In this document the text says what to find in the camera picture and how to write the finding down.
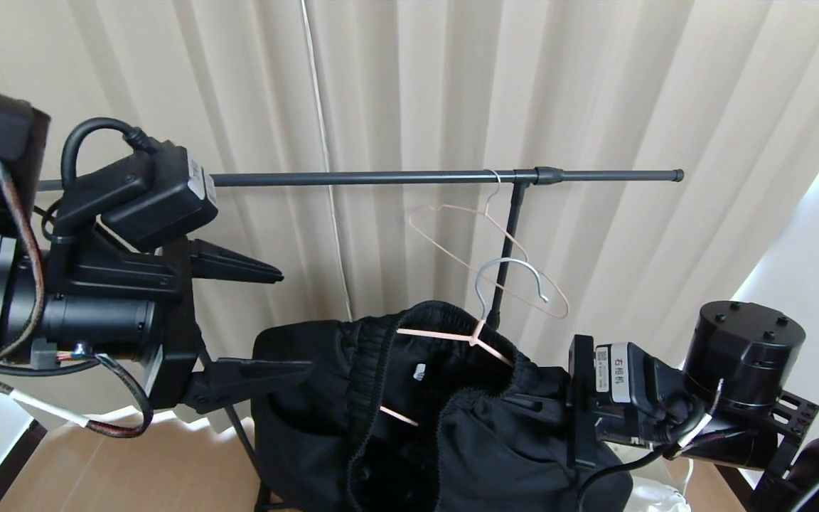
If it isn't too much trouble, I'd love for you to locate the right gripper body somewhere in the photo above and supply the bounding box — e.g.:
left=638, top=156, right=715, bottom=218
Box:
left=567, top=334, right=672, bottom=471

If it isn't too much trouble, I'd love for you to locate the black clothes rack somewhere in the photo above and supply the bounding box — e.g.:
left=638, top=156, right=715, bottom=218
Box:
left=36, top=167, right=686, bottom=512

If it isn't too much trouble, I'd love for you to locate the black garment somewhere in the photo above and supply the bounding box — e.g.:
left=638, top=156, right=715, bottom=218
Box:
left=250, top=300, right=634, bottom=512

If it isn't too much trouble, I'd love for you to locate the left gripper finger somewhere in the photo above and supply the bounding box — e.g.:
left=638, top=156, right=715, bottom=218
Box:
left=189, top=238, right=284, bottom=285
left=183, top=358, right=316, bottom=415

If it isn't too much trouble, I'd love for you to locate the beige curtain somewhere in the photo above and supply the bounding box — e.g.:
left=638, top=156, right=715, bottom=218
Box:
left=0, top=0, right=819, bottom=434

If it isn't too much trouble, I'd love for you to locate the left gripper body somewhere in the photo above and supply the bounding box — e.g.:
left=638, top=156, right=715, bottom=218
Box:
left=29, top=235, right=201, bottom=412

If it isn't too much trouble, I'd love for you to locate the white garment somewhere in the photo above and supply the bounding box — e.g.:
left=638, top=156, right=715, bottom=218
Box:
left=630, top=475, right=692, bottom=512

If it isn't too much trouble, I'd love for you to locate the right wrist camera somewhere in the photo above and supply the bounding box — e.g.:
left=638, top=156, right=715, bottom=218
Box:
left=593, top=341, right=702, bottom=434

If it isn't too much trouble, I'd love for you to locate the pink clothes hanger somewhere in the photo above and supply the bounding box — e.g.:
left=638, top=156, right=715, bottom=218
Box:
left=408, top=169, right=570, bottom=319
left=379, top=257, right=551, bottom=429

